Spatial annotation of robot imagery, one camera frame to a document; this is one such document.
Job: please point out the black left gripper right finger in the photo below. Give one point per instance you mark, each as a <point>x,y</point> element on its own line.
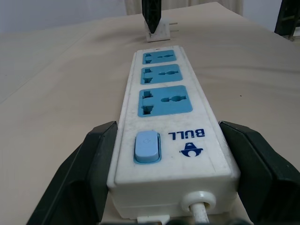
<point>264,173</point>

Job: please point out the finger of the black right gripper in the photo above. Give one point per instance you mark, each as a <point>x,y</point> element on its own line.
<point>152,14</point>

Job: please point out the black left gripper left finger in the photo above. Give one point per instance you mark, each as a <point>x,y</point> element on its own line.
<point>77,178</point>

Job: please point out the white charger plug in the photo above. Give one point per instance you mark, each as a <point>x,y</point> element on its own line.
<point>164,33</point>

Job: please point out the white blue power strip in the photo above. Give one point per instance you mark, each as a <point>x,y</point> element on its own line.
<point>204,117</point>

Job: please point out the black metal frame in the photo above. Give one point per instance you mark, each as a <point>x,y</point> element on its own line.
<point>287,16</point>

